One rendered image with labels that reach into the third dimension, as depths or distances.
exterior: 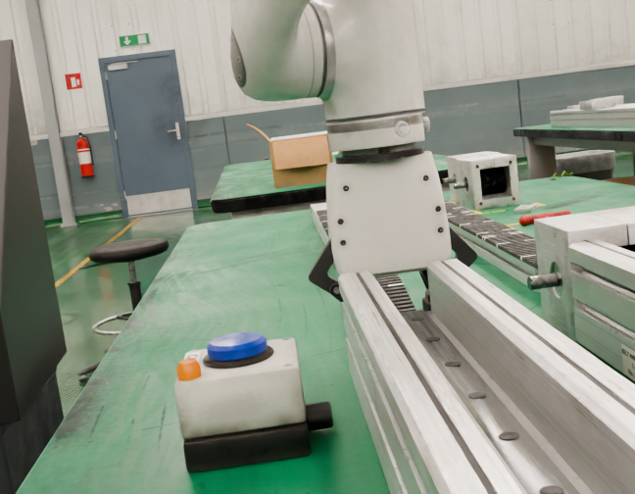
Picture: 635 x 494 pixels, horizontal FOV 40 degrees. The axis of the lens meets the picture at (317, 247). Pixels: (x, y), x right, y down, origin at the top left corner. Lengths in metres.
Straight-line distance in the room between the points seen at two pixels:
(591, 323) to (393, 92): 0.24
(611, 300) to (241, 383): 0.28
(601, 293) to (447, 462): 0.38
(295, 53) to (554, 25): 11.76
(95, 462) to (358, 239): 0.27
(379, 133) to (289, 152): 2.11
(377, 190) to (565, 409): 0.36
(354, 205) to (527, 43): 11.55
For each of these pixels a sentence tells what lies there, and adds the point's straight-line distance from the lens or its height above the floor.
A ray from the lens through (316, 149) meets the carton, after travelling 2.80.
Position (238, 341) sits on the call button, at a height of 0.85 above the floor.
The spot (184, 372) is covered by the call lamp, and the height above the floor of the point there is 0.84.
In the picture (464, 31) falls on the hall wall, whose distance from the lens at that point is 12.03.
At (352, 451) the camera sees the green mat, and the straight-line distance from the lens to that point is 0.56.
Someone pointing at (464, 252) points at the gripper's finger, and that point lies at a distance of 0.75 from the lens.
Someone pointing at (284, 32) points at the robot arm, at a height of 1.05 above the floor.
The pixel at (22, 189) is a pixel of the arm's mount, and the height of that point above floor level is 0.96.
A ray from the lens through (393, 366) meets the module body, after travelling 0.43.
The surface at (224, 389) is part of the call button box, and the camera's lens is 0.55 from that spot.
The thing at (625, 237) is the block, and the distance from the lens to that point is 0.75.
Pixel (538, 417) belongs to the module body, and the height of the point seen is 0.83.
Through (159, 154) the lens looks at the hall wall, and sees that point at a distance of 11.67.
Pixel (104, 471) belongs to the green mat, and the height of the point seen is 0.78.
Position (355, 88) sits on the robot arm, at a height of 1.01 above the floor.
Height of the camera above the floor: 0.99
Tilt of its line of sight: 8 degrees down
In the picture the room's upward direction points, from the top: 7 degrees counter-clockwise
